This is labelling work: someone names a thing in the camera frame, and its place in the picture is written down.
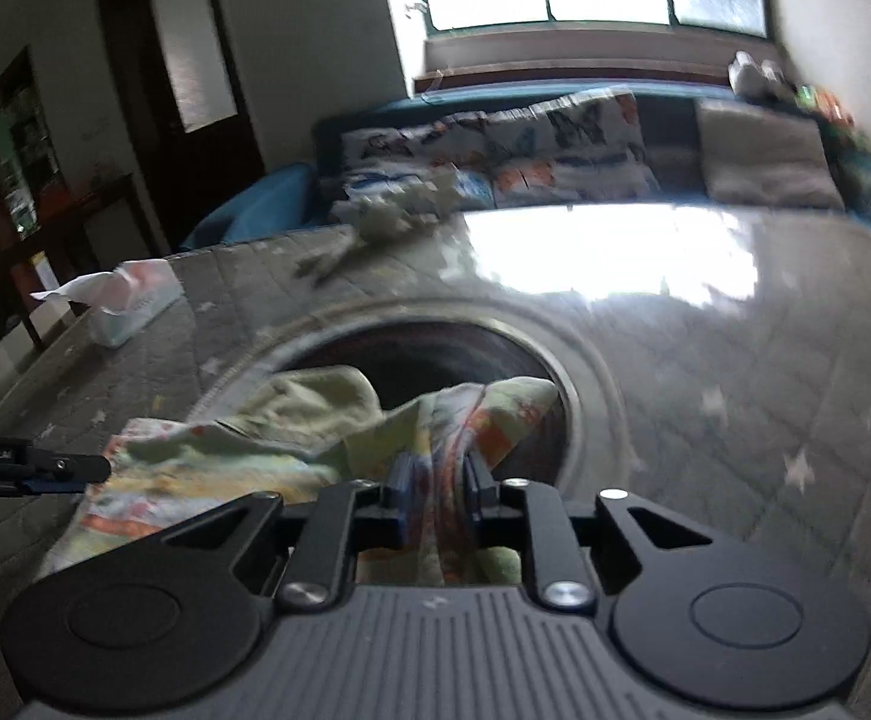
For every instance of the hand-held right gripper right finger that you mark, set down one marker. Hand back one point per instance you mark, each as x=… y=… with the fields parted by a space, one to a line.
x=473 y=491

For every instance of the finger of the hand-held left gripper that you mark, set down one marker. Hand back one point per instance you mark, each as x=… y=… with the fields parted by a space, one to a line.
x=75 y=467

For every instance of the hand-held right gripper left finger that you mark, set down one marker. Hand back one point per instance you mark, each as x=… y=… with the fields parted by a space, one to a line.
x=399 y=491

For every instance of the pastel patterned children's shirt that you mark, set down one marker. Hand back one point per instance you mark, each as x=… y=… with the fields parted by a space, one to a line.
x=292 y=420

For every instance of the soft tissue pack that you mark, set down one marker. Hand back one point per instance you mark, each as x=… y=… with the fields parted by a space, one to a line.
x=135 y=307

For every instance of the dark wooden side table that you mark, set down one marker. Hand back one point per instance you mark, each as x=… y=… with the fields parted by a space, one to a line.
x=82 y=225

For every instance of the grey quilted star table cover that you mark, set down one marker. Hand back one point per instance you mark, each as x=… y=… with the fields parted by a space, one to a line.
x=705 y=360

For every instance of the white plush rabbit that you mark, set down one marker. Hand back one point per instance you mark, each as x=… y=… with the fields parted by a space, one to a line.
x=390 y=210

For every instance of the dark wooden shelf cabinet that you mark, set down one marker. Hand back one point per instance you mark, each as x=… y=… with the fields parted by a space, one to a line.
x=7 y=157

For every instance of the teal sofa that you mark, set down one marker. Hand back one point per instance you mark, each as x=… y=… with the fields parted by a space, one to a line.
x=270 y=202

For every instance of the butterfly print pillow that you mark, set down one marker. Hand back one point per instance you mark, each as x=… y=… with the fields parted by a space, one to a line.
x=405 y=157
x=578 y=142

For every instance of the dark wooden door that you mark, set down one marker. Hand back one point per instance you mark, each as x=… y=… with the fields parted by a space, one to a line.
x=127 y=127

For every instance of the grey pillow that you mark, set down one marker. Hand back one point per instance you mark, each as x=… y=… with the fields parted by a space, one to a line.
x=765 y=157

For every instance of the panda plush toy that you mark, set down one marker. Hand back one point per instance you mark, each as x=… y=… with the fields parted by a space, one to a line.
x=754 y=73

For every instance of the colourful plush toy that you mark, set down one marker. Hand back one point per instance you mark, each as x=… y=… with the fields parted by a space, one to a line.
x=825 y=105

